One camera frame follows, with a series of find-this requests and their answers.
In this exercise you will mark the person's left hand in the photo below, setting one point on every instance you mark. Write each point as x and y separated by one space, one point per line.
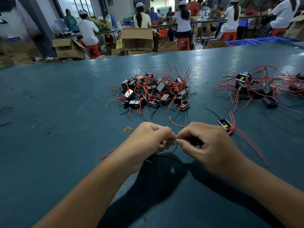
145 144

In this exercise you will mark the person's right hand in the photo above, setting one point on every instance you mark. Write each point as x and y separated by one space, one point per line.
213 147

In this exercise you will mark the person's right forearm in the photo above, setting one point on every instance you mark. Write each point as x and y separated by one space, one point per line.
270 197

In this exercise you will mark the person's left forearm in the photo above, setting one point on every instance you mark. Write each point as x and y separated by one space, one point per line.
83 201

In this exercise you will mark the yellow rubber band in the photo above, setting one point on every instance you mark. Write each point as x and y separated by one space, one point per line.
127 129

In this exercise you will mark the low cardboard box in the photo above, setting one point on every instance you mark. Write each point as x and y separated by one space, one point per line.
167 46

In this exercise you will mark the shallow cardboard box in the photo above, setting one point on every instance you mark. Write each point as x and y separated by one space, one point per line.
218 44

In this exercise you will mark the large closed cardboard box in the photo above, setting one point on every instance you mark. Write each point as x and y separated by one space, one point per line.
137 39

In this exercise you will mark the blue plastic crate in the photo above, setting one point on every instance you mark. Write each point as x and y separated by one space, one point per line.
241 42
273 39

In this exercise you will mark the open cardboard box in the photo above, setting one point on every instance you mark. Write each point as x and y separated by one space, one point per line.
69 48

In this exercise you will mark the tilted cardboard box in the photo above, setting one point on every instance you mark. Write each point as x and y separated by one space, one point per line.
297 28

